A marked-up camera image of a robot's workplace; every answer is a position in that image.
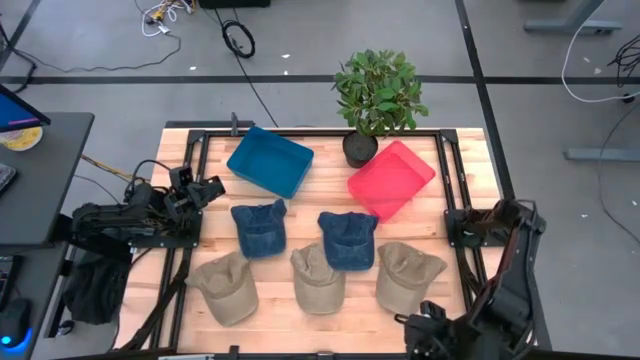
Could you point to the green potted plant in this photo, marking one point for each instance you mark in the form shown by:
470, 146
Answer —
377, 92

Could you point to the red plastic bin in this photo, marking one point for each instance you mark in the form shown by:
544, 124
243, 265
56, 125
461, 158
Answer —
390, 182

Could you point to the black caster wheel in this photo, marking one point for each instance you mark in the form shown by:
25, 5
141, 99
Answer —
65, 328

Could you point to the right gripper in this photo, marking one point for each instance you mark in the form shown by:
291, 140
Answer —
435, 340

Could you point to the black computer mouse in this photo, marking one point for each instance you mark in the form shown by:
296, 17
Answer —
15, 320

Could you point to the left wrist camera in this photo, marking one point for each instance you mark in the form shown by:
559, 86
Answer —
181, 176

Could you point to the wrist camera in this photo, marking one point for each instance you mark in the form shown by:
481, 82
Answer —
181, 176
434, 310

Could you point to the yellow and white disc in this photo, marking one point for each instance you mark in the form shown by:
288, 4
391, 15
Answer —
22, 140

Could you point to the tan cap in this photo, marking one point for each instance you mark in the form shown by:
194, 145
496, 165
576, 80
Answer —
402, 285
227, 295
317, 290

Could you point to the black box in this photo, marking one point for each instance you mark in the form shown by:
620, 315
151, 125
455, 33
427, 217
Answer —
235, 3

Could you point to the grey desk foot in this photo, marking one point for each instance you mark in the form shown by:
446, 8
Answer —
570, 26
600, 154

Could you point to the computer monitor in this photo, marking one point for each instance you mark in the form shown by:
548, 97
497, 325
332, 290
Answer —
15, 112

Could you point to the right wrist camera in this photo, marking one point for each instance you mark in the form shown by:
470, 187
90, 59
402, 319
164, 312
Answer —
434, 310

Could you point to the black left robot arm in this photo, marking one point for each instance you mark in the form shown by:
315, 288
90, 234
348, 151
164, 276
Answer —
102, 219

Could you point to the black side desk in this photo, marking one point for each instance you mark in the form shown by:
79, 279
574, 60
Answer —
45, 185

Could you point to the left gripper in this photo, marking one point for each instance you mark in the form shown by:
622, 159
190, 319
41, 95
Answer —
184, 202

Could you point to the blue plastic bin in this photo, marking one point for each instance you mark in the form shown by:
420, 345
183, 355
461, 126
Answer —
270, 160

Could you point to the black metal table frame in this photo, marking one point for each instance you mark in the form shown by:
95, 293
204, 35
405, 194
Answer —
325, 133

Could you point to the black bag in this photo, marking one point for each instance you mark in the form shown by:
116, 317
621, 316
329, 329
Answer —
95, 290

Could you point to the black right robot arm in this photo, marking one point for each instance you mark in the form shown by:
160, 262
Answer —
515, 280

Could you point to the blue denim cap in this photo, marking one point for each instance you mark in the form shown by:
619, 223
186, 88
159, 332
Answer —
260, 232
347, 245

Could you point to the dark grey keyboard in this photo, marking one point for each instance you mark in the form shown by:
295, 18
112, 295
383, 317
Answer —
5, 177

